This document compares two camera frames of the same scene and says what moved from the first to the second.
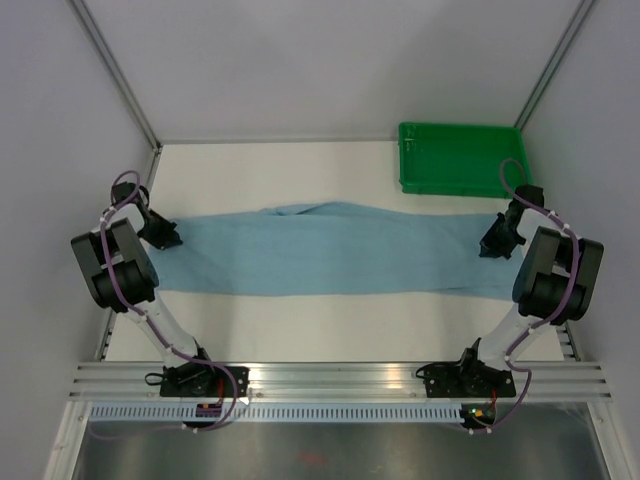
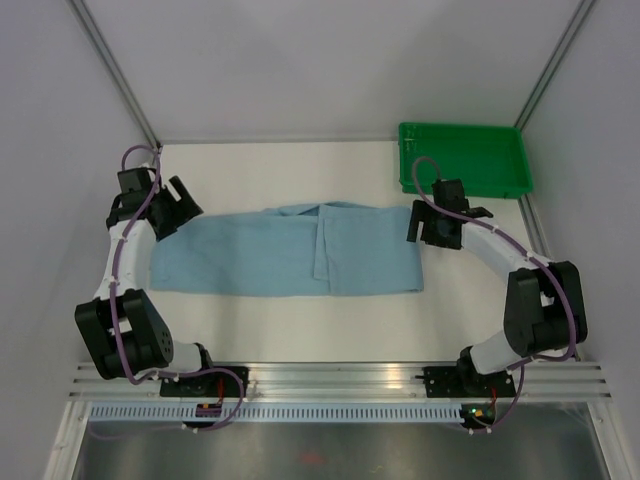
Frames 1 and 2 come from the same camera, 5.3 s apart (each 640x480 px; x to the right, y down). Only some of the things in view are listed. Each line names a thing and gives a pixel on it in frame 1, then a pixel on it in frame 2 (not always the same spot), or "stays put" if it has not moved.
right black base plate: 466,378 stays put
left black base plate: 196,379 stays put
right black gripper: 489,245 to 422,211
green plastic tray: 456,160 stays put
